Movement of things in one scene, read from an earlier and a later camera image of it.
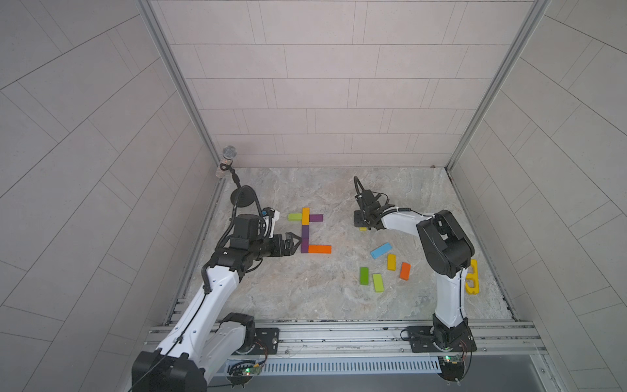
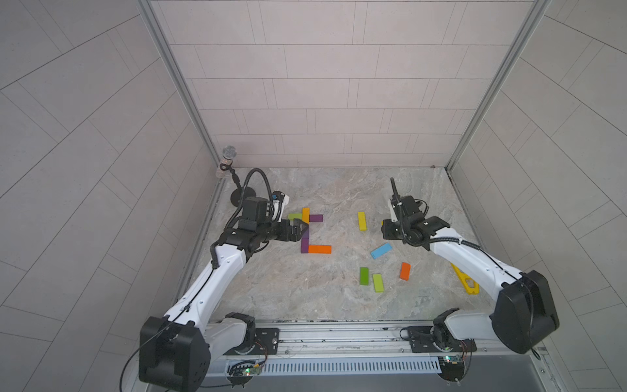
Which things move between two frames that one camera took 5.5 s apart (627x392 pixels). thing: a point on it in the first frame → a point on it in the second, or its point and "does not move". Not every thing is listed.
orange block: [322, 249] does not move
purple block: [304, 245] does not move
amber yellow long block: [306, 216] does not move
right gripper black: [357, 220] → [385, 229]
